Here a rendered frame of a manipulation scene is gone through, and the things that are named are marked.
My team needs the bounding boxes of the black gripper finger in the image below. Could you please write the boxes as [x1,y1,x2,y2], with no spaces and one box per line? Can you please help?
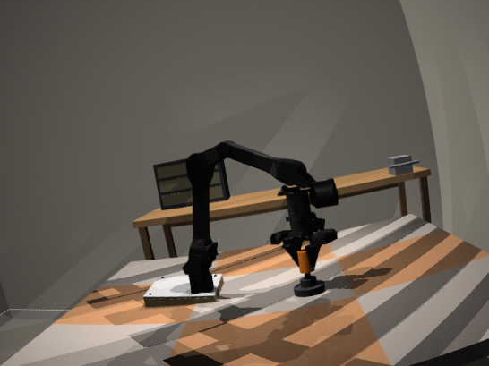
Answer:
[305,244,322,268]
[282,241,303,267]

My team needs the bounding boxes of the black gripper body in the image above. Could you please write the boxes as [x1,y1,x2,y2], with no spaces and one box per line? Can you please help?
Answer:
[270,209,338,245]

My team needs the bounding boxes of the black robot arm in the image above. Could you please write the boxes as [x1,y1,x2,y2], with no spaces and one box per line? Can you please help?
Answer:
[183,140,339,294]

